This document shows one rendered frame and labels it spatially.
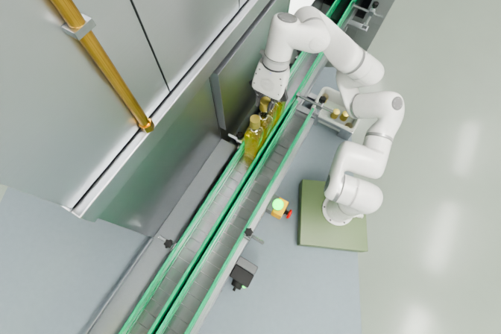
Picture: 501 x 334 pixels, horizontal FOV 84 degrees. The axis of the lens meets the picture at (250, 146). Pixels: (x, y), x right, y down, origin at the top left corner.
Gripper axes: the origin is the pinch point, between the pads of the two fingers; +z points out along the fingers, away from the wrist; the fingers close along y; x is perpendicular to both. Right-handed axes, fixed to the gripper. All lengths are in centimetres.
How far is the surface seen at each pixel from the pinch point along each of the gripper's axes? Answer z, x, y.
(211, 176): 35.5, -14.6, -9.5
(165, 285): 46, -54, -1
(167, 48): -26.6, -26.5, -15.0
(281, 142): 28.3, 12.0, 7.8
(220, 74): -10.8, -9.3, -12.2
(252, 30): -16.4, 8.5, -12.5
